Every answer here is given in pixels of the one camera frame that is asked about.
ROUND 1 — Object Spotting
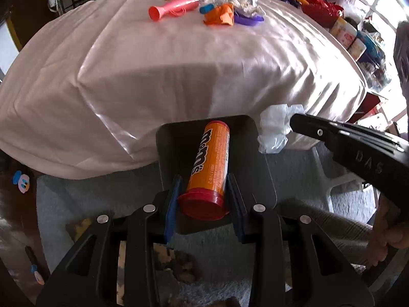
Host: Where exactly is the grey fluffy rug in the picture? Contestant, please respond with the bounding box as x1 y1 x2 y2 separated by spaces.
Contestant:
37 141 378 307

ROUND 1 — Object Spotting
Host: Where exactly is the red openwork basket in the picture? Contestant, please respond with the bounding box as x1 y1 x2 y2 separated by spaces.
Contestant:
303 0 345 29

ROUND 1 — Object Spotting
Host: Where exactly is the orange deflated balloon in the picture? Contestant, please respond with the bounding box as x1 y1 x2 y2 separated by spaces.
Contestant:
203 3 235 26

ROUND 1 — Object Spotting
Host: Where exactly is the beige ribbed cloth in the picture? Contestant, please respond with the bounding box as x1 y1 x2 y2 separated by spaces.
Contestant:
278 198 375 267

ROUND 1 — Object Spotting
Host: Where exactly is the dark grey bin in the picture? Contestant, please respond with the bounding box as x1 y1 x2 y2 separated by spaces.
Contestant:
155 114 277 235

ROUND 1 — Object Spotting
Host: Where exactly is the pink satin tablecloth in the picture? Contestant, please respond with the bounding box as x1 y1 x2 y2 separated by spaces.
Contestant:
0 0 368 180

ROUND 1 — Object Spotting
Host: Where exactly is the person's right hand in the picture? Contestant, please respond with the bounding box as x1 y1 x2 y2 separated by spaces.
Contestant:
367 198 409 270

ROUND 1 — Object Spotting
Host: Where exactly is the white plastic bag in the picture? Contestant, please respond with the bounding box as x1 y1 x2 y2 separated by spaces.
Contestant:
257 104 309 154

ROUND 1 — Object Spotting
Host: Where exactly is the orange candy tube red cap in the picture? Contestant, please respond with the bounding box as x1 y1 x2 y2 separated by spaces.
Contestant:
177 120 231 221

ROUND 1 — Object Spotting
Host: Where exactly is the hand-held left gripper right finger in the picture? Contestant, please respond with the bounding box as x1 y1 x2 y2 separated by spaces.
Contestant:
225 174 374 307

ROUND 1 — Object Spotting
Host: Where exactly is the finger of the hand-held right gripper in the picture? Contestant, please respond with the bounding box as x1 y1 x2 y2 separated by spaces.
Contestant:
289 113 409 156

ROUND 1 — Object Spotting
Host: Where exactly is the printed tissue pack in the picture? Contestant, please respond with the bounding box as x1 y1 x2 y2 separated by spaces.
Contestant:
348 38 367 62
330 17 357 49

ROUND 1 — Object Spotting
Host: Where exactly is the white plastic frame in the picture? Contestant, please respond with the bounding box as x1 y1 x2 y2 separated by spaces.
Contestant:
311 144 378 213

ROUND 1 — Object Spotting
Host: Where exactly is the window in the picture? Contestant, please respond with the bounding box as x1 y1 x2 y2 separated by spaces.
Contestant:
355 0 409 40

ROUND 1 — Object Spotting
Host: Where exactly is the brown patterned cloth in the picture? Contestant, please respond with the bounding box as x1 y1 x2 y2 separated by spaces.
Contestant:
118 239 202 307

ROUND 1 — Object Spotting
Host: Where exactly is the cartoon duck sticker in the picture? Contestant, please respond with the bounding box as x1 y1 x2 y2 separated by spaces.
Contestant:
12 170 31 194

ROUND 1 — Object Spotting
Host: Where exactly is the pink plastic horn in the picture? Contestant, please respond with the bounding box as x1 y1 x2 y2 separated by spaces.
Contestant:
148 0 200 22

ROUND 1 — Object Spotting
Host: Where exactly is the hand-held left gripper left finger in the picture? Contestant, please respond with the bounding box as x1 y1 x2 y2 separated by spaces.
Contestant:
35 175 183 307

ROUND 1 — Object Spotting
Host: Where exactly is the blue bag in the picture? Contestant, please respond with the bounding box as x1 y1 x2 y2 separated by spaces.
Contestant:
358 31 388 65

